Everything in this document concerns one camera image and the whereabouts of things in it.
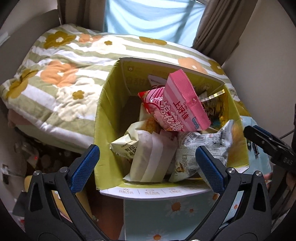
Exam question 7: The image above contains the light blue hanging cloth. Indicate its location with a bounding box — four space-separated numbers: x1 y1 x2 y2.
104 0 206 47

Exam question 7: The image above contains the wooden stool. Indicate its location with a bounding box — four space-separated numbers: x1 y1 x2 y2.
24 175 92 222

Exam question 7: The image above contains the floral striped quilt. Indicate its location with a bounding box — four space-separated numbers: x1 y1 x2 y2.
1 24 249 153

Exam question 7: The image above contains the grey bed headboard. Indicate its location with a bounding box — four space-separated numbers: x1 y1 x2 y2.
0 9 60 83

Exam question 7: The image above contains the grey snack bag with barcode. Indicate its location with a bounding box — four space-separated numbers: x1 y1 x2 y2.
169 120 234 183

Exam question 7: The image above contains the left brown curtain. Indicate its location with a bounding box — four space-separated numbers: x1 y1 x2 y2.
57 0 106 32

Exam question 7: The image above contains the person's hand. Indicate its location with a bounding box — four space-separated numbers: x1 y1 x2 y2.
263 172 273 186

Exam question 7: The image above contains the red white shrimp flakes bag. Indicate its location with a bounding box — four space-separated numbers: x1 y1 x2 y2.
147 75 167 89

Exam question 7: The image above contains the right brown curtain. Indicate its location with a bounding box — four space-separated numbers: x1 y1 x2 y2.
192 0 257 65

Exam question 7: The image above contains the pink cotton candy bag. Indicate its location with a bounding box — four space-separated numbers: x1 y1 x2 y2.
138 69 211 132

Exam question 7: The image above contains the green cardboard box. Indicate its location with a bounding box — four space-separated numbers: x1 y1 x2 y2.
93 57 250 201

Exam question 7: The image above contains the cream yellow cake snack bag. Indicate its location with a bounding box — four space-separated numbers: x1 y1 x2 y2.
110 116 160 160

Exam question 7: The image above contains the golden brown snack bag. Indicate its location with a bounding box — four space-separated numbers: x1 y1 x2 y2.
200 89 229 130

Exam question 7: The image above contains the plain white snack packet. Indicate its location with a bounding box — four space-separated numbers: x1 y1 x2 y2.
123 130 178 183

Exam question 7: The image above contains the brown curtain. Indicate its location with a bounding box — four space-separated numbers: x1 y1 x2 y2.
57 0 106 32
192 0 257 65

